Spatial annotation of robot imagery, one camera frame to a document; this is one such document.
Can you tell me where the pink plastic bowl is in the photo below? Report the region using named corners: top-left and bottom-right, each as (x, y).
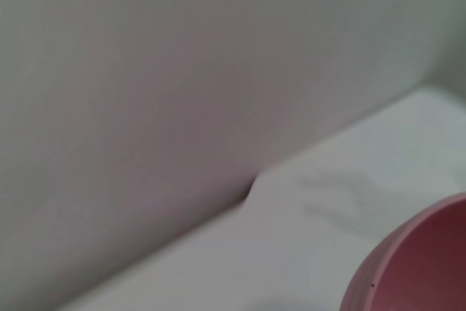
top-left (338, 192), bottom-right (466, 311)

